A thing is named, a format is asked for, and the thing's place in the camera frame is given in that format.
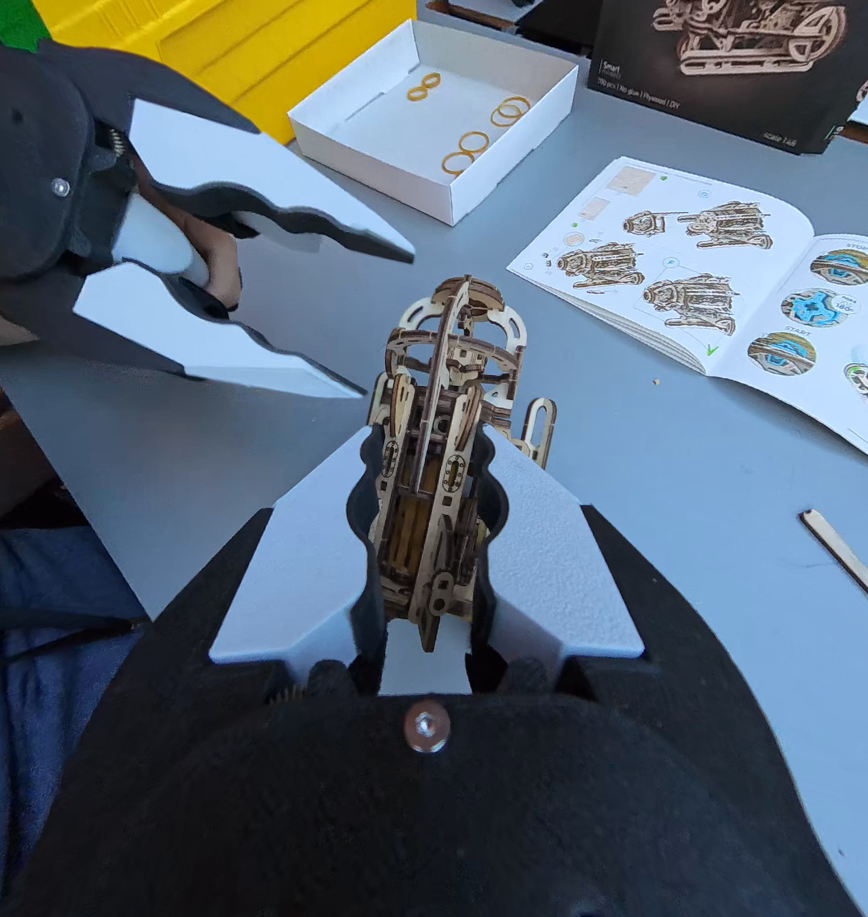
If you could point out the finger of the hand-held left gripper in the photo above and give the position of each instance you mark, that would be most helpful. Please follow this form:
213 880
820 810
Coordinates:
219 154
190 337

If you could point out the open instruction booklet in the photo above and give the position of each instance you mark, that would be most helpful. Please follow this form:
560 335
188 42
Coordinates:
692 301

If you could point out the person's blue clothing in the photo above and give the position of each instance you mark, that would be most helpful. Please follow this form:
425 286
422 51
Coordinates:
18 716

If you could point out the thin wooden strip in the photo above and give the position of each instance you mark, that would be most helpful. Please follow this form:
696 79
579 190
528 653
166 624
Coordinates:
846 559

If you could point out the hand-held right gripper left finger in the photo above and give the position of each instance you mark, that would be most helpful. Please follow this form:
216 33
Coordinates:
291 573

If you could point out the person's left hand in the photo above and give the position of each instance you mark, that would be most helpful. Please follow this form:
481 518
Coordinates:
219 265

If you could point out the green fabric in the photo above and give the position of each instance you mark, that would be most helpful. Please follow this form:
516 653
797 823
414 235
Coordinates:
1 14

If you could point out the black model kit box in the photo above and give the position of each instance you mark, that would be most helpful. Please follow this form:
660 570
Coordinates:
727 100

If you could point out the wooden mechanical model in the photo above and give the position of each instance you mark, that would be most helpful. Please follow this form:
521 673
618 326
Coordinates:
434 372

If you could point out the scattered tan rubber bands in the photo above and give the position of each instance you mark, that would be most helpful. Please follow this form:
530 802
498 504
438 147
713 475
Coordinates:
423 87

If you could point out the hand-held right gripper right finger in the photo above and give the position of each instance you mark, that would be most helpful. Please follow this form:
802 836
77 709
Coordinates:
563 573

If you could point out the yellow plastic bin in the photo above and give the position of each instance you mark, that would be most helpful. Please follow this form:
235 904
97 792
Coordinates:
190 43

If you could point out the white cardboard box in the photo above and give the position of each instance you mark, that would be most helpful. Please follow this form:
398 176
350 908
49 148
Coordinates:
377 136

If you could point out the dark bulky object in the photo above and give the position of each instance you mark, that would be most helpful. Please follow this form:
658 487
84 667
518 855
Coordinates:
563 21

